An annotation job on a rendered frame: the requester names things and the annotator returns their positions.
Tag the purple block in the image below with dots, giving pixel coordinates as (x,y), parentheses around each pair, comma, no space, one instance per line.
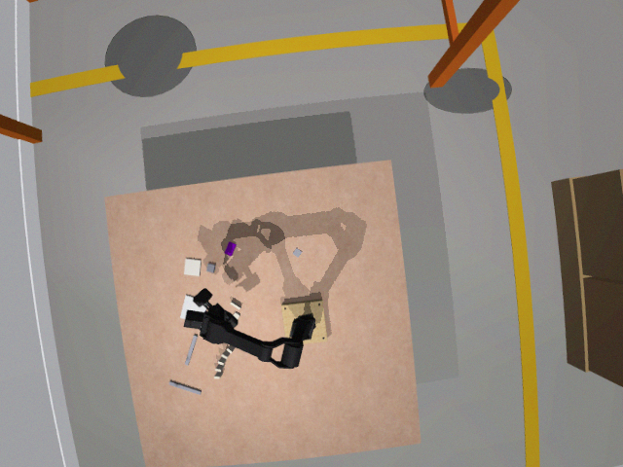
(230,249)

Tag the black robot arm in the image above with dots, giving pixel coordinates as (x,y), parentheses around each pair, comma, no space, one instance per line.
(215,329)

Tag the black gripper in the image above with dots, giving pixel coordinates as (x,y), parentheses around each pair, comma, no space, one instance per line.
(203,297)

